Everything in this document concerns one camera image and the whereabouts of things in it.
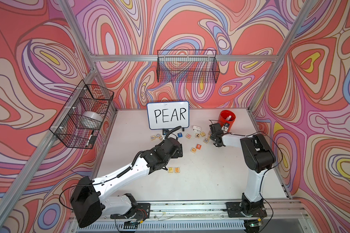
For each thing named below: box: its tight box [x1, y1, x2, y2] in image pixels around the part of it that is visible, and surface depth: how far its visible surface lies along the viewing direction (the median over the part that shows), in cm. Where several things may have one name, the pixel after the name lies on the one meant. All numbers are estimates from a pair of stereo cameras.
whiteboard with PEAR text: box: [146, 100, 190, 130], surface depth 103 cm
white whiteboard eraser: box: [192, 125, 202, 134], surface depth 107 cm
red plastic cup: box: [217, 109, 236, 132], surface depth 102 cm
